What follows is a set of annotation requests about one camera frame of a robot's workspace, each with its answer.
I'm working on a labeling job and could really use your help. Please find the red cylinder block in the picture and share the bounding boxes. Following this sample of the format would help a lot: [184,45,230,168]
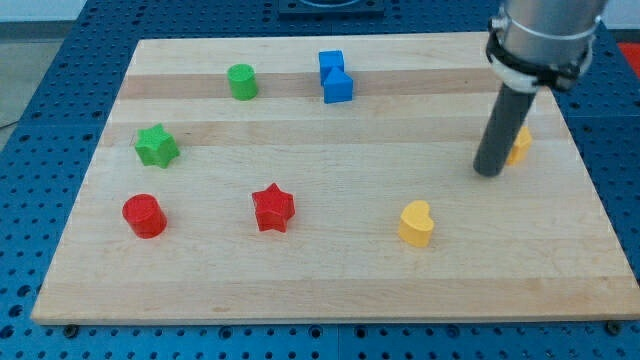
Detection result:
[122,194,167,239]

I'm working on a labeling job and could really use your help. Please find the green cylinder block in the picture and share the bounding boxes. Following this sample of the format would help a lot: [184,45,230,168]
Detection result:
[227,63,258,101]

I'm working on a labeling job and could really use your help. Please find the yellow heart block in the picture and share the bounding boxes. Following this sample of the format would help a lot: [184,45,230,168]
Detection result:
[397,200,435,247]

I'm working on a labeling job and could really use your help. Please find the red star block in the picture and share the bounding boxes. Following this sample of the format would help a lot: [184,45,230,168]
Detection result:
[251,183,295,233]

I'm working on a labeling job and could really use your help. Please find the green star block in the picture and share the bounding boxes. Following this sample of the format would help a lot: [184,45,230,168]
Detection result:
[135,124,180,169]

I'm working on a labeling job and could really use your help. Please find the blue cube block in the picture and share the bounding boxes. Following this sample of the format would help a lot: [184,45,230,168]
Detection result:
[318,50,344,85]

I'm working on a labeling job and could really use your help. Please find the wooden board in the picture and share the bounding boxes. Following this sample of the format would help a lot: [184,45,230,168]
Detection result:
[32,32,639,325]

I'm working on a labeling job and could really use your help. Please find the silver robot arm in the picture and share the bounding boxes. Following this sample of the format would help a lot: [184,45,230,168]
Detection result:
[486,0,607,94]

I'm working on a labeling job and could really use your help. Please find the blue triangle block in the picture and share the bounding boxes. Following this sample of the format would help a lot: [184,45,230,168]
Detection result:
[323,67,354,104]

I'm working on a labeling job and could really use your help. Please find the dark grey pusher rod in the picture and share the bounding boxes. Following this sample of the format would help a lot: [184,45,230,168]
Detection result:
[473,84,535,177]

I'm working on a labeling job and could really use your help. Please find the yellow hexagon block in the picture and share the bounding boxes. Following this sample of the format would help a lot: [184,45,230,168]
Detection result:
[506,126,533,166]

